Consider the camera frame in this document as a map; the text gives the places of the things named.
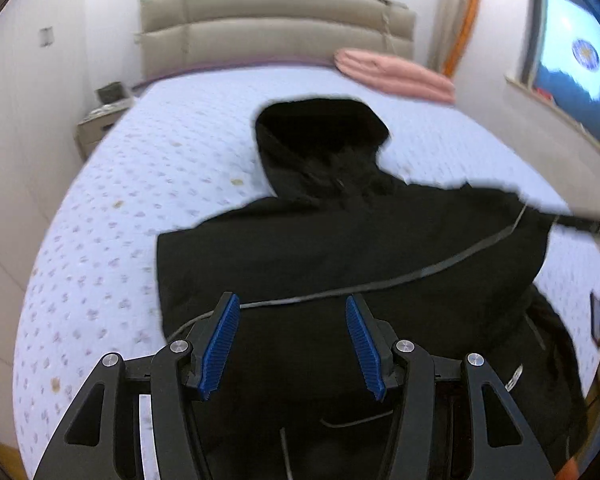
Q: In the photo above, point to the grey box on nightstand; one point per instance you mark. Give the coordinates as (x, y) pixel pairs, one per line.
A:
(112, 93)

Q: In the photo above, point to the bed with floral sheet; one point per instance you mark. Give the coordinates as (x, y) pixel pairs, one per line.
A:
(170, 160)

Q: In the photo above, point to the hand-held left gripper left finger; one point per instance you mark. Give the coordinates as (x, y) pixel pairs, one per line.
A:
(221, 345)

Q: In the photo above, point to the black hooded jacket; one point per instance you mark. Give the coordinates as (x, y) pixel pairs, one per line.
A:
(355, 220)

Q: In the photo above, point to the beige nightstand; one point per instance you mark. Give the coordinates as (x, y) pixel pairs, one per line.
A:
(96, 127)

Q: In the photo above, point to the beige and orange curtain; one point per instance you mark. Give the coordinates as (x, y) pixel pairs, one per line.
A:
(461, 15)

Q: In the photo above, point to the pink folded blanket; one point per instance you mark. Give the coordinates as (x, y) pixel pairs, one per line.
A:
(395, 72)

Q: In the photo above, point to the beige padded headboard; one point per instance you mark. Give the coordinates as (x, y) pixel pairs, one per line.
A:
(275, 30)

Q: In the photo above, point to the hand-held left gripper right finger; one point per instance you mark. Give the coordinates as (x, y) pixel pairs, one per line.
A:
(364, 350)

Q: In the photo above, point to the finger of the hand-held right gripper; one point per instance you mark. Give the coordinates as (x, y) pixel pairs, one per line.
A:
(582, 225)

